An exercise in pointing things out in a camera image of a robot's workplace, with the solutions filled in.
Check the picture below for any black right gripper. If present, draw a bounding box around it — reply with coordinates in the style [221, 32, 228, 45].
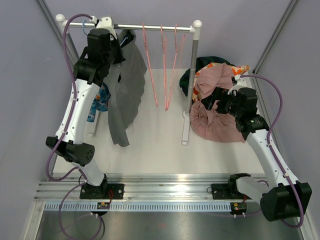
[201, 87, 243, 119]

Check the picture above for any pink pleated skirt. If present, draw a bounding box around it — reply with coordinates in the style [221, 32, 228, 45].
[189, 63, 247, 144]

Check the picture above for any orange floral skirt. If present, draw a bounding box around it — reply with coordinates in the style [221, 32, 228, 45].
[192, 62, 250, 102]

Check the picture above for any dark green plaid skirt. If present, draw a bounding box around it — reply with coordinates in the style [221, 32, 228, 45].
[179, 56, 232, 97]

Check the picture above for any pink hanger of floral skirt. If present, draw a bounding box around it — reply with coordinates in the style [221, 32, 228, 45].
[160, 24, 168, 111]

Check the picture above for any pink wire hanger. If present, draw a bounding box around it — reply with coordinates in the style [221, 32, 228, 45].
[165, 24, 186, 111]

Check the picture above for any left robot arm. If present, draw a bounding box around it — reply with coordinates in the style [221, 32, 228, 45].
[45, 28, 125, 199]

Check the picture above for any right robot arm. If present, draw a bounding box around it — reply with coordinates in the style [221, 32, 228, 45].
[201, 87, 312, 222]

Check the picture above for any grey skirt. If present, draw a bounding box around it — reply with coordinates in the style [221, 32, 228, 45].
[104, 30, 147, 147]

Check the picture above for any blue floral garment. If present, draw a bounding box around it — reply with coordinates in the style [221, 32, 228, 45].
[87, 82, 111, 123]

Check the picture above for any silver clothes rack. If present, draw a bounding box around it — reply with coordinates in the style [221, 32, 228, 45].
[55, 14, 203, 146]

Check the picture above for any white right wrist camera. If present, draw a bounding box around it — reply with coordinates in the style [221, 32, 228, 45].
[227, 74, 247, 95]

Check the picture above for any aluminium frame post left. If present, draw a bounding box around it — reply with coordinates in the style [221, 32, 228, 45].
[35, 0, 79, 69]

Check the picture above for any aluminium frame post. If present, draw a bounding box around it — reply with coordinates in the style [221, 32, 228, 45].
[35, 0, 79, 69]
[251, 0, 301, 76]

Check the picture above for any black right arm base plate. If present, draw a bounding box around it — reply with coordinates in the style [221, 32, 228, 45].
[210, 183, 251, 201]

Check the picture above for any aluminium frame post right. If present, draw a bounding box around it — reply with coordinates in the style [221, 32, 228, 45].
[251, 0, 301, 76]

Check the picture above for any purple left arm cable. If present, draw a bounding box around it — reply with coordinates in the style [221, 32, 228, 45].
[46, 14, 105, 238]

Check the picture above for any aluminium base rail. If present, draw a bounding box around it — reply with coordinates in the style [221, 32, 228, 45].
[34, 172, 230, 203]

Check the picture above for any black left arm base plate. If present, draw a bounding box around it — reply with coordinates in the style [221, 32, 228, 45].
[79, 183, 125, 200]

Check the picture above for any white slotted cable duct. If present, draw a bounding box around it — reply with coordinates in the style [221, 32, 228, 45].
[44, 201, 231, 212]

